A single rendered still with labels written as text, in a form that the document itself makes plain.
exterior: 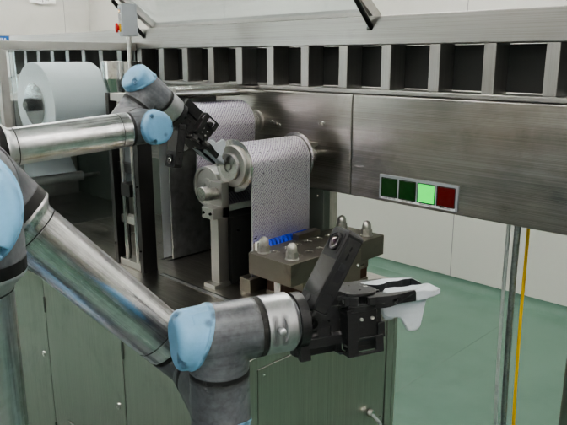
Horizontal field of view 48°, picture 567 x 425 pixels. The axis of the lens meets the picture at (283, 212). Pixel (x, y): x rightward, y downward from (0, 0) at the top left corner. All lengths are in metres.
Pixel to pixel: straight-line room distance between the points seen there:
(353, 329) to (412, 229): 3.85
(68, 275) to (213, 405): 0.24
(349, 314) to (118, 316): 0.30
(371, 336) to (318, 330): 0.07
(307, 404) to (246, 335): 0.98
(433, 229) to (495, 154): 2.95
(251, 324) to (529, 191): 1.00
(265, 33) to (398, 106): 0.57
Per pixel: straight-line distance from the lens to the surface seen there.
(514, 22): 1.62
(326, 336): 0.83
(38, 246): 0.81
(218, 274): 1.82
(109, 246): 2.29
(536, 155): 1.60
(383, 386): 2.00
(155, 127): 1.40
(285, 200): 1.83
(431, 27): 1.73
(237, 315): 0.76
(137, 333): 0.86
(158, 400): 1.84
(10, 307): 0.71
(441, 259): 4.58
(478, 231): 4.39
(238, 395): 0.79
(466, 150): 1.68
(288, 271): 1.62
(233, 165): 1.73
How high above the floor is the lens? 1.54
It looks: 14 degrees down
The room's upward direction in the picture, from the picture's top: straight up
